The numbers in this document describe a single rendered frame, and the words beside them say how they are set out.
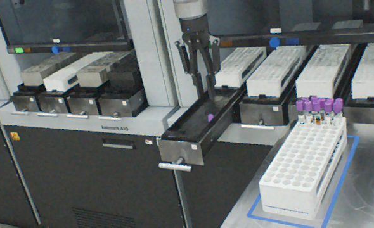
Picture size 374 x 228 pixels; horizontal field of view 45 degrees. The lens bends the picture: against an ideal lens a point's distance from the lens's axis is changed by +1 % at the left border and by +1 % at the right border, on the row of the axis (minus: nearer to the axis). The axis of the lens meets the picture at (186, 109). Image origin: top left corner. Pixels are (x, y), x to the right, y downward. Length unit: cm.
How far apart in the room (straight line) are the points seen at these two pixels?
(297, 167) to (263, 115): 48
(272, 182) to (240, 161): 63
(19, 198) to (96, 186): 54
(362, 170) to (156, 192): 95
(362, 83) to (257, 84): 30
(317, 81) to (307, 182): 52
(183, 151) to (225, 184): 38
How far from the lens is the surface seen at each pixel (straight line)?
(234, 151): 149
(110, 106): 166
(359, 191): 95
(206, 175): 160
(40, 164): 210
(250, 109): 139
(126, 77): 166
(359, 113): 131
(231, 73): 148
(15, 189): 235
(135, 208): 189
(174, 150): 126
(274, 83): 137
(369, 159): 105
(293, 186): 86
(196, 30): 119
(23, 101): 197
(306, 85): 135
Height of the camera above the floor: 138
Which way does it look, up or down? 24 degrees down
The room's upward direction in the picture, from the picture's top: 11 degrees counter-clockwise
